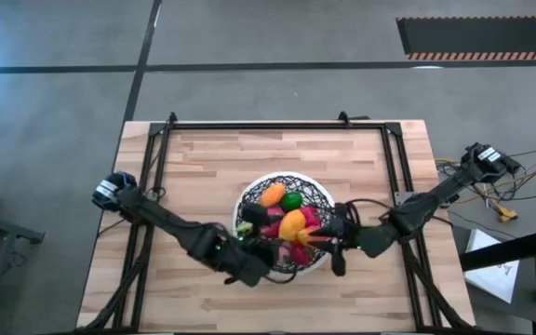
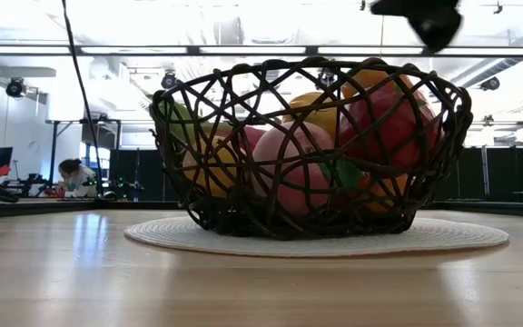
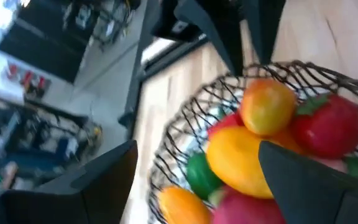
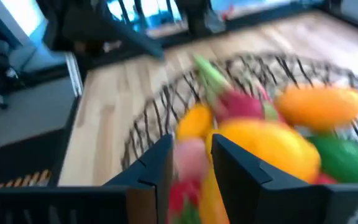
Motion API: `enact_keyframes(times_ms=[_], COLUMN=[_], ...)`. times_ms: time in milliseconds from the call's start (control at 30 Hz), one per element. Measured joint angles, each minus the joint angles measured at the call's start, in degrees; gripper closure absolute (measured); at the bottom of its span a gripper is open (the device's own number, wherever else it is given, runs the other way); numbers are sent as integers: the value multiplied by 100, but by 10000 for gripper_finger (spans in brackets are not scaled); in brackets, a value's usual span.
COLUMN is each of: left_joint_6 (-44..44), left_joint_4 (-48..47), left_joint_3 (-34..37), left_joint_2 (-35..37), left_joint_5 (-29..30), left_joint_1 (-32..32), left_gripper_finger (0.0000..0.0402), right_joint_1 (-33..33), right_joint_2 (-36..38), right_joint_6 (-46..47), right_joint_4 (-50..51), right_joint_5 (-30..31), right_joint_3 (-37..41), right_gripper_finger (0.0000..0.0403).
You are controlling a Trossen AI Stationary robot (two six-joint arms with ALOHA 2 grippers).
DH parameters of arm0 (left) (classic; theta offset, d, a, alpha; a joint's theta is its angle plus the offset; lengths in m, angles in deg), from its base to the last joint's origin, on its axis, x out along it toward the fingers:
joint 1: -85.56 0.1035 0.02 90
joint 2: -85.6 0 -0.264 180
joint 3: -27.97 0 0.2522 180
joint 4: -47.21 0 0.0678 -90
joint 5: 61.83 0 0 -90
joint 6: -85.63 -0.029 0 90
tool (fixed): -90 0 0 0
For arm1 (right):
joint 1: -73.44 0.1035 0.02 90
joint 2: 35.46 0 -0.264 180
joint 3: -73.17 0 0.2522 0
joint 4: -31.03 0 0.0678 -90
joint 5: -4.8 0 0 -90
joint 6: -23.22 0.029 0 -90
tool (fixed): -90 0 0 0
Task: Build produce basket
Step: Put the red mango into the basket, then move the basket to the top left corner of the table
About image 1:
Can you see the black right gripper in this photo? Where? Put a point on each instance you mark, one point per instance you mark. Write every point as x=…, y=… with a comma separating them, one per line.
x=347, y=230

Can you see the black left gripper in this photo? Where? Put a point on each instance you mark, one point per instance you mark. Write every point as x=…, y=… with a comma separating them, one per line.
x=249, y=256

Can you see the pink peach with leaf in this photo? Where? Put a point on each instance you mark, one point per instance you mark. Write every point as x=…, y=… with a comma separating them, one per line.
x=283, y=254

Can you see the red tomato with green stem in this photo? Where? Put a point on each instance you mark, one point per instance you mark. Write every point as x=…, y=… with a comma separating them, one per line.
x=300, y=255

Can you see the orange mango fruit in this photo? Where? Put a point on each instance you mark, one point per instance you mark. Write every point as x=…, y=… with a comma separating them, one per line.
x=291, y=224

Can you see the yellow orange mango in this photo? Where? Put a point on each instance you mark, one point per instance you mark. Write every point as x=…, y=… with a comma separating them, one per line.
x=272, y=194

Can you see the green lime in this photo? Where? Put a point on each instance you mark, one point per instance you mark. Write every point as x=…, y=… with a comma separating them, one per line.
x=291, y=201

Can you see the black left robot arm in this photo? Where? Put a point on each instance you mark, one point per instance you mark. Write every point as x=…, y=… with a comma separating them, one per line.
x=165, y=221

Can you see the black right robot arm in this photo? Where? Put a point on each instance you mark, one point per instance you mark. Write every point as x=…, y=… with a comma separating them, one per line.
x=426, y=205

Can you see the dark woven wicker basket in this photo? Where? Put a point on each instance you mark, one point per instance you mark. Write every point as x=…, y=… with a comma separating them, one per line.
x=310, y=191

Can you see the pink dragon fruit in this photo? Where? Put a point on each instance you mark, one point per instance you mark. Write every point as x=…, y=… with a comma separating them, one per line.
x=275, y=215

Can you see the white round placemat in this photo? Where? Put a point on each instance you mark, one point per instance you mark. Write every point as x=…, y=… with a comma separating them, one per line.
x=249, y=186

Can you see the white paper sheet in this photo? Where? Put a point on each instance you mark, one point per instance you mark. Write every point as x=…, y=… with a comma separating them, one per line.
x=493, y=272

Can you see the grey side table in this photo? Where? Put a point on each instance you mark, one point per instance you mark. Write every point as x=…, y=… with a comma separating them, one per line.
x=3, y=230

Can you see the black hazard striped floor ramp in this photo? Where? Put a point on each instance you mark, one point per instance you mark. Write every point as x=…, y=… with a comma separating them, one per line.
x=482, y=37

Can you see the black aluminium table frame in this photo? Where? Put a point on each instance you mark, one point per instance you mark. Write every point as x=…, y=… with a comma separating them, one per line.
x=272, y=125

